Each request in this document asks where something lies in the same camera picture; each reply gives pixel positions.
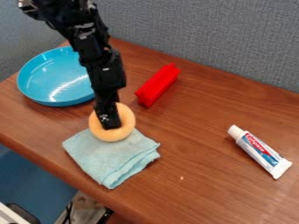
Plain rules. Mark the light blue cloth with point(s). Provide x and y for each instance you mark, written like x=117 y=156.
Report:
x=111 y=162

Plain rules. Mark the objects under table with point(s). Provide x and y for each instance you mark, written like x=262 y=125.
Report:
x=82 y=211

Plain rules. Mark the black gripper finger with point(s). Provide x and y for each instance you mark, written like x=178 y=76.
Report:
x=106 y=109

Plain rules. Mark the yellow foam ball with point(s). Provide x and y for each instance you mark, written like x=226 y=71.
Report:
x=113 y=135

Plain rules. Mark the white toothpaste tube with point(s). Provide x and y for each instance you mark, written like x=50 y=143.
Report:
x=264 y=154

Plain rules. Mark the blue plate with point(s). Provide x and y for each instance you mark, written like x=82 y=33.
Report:
x=54 y=80

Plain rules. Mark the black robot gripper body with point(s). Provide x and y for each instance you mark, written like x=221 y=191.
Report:
x=103 y=63

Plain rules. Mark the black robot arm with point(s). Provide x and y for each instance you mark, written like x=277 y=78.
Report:
x=75 y=19

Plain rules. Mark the red plastic block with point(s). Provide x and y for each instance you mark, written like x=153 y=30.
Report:
x=157 y=85

